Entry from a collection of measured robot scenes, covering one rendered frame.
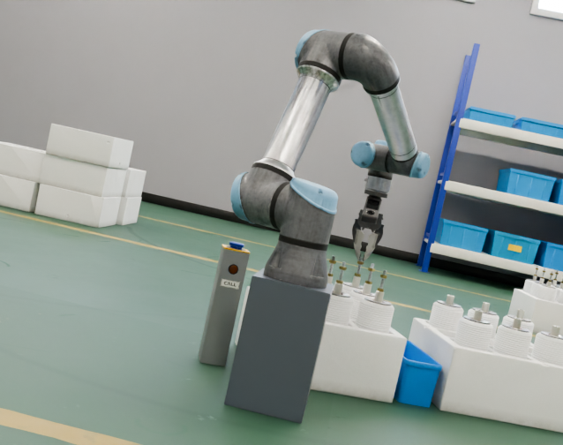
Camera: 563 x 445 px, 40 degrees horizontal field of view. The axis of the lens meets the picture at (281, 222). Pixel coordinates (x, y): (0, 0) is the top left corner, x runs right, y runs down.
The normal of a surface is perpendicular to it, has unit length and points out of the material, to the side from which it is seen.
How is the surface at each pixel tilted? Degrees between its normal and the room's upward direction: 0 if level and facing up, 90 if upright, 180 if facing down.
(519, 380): 90
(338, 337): 90
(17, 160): 90
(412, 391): 92
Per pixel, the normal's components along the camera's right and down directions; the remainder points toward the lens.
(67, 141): -0.10, 0.04
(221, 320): 0.17, 0.10
